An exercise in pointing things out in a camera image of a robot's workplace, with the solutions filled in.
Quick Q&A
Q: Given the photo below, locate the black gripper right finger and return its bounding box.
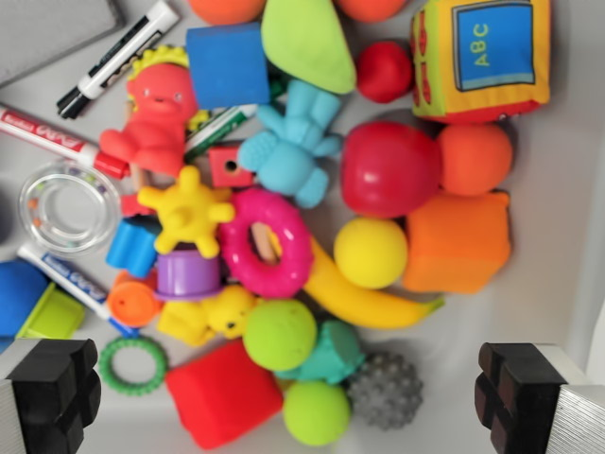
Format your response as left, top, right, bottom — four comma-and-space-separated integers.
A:
475, 342, 605, 454

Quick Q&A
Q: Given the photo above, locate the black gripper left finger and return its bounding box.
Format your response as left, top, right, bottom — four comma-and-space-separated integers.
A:
0, 338, 103, 454

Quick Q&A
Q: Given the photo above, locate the lime green plastic block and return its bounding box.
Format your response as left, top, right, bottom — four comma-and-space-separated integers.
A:
15, 282, 87, 340

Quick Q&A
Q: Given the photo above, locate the blue ball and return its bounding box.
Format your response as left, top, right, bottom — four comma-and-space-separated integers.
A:
0, 258, 50, 338

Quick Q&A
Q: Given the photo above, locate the blue whiteboard marker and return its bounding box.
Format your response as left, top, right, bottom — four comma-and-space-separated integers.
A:
17, 244, 141, 338

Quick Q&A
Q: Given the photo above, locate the orange plastic cup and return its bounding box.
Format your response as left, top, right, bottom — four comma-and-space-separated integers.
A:
107, 270, 164, 328

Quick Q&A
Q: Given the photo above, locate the grey spiky ball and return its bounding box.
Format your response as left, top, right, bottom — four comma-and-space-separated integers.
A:
347, 352, 424, 431

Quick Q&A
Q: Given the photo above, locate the orange soft cube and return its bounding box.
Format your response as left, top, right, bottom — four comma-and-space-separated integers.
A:
401, 189, 512, 295

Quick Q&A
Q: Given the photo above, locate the blue flower-shaped block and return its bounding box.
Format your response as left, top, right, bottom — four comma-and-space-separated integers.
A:
105, 218, 163, 279

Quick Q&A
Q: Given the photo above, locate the red soft cube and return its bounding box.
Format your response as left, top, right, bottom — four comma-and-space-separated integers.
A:
164, 339, 285, 450

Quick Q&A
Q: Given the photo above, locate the purple plastic cup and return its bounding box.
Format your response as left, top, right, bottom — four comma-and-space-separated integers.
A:
151, 248, 223, 303

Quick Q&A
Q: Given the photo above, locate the yellow plastic banana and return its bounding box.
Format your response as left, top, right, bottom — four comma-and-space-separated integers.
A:
302, 236, 446, 331

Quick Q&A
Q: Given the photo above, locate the teal rubber toy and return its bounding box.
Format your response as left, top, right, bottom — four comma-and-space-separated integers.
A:
273, 320, 367, 386

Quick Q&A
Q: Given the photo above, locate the yellow duck toy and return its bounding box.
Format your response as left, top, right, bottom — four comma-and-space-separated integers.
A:
156, 284, 260, 347

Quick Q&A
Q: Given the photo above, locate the lime green ball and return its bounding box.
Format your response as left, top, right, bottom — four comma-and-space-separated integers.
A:
242, 298, 319, 373
282, 379, 353, 446

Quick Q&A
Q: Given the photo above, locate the yellow ball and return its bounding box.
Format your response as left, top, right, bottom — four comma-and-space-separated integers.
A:
333, 216, 409, 290

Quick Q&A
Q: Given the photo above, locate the yellow spiky rubber toy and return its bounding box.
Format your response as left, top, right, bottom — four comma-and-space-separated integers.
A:
136, 165, 236, 260

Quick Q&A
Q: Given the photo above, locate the orange ball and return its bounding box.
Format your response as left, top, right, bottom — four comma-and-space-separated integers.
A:
435, 122, 514, 198
334, 0, 408, 24
187, 0, 267, 27

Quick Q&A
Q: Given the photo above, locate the red whiteboard marker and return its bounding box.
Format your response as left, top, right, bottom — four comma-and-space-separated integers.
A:
0, 102, 131, 180

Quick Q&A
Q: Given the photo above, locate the red plastic apple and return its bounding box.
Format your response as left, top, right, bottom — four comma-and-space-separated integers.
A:
339, 120, 443, 219

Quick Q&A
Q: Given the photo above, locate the wooden stick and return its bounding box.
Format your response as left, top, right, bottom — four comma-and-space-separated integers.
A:
249, 221, 282, 262

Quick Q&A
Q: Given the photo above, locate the red rubber animal toy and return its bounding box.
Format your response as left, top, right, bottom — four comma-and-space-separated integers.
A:
98, 62, 199, 184

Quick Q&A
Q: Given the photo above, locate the green whiteboard marker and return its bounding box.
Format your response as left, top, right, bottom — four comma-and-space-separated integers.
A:
182, 75, 287, 161

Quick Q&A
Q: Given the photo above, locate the light blue rubber toy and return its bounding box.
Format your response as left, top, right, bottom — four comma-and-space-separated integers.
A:
236, 79, 344, 210

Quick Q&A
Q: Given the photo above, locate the fabric ABC cube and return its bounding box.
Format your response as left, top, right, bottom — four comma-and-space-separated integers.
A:
408, 0, 553, 127

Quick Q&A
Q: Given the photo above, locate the small red ball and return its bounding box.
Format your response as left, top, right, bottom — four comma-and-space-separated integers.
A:
355, 41, 415, 104

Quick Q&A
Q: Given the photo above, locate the black whiteboard marker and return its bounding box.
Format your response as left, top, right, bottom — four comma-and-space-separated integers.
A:
56, 0, 183, 120

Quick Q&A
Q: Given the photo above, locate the grey foam pad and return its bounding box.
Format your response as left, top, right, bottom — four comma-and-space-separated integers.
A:
0, 0, 130, 90

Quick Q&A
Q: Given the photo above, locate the blue foam cube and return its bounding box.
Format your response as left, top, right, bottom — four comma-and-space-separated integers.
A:
184, 21, 273, 111

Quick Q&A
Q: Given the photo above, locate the lime green soft wedge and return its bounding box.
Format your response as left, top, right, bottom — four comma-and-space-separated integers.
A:
260, 0, 358, 95

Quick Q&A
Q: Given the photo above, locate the green textured ring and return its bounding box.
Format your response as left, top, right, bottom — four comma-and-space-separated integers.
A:
97, 335, 170, 393

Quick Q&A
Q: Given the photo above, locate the clear ring rattle with beads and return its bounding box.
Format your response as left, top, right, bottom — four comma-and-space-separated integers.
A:
18, 161, 123, 259

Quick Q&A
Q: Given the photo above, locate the pink plastic ring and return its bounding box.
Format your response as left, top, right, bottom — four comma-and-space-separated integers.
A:
217, 187, 316, 299

